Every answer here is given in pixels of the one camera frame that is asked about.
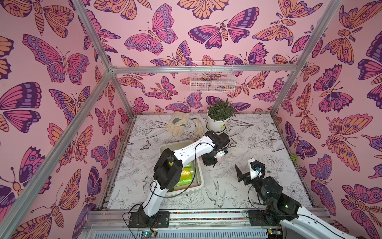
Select green bag roll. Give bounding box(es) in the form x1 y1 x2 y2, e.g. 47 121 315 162
175 178 193 188
183 163 194 169

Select green bag roll bottom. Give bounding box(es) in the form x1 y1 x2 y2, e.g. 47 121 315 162
175 178 193 188

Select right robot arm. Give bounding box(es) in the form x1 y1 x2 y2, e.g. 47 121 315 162
234 160 355 239

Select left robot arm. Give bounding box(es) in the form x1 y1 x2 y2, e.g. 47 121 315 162
138 131 230 218

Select white plastic storage box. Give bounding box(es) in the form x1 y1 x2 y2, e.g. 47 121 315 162
159 140 205 197

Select right beige work glove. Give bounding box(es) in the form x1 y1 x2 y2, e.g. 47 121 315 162
192 118 205 138

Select beige work glove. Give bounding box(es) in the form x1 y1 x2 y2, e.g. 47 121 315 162
166 112 190 136
192 118 205 138

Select potted green plant white pot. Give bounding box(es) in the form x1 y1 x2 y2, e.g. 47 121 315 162
207 99 236 132

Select left beige work glove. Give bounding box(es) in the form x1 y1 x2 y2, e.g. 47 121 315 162
166 112 190 136

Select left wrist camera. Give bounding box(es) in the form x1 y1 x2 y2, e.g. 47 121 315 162
216 148 228 159

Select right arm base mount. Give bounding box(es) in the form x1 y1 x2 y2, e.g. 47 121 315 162
246 210 280 227

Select white slotted cable duct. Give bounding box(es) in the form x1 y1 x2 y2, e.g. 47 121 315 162
91 229 269 239

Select white wire basket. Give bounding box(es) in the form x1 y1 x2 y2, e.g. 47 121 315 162
190 60 236 94

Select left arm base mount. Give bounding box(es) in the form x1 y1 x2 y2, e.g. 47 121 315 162
128 211 170 228

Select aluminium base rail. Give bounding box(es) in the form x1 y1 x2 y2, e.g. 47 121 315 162
86 209 332 231

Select aluminium frame bars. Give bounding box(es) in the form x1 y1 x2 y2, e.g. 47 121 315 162
0 0 344 239

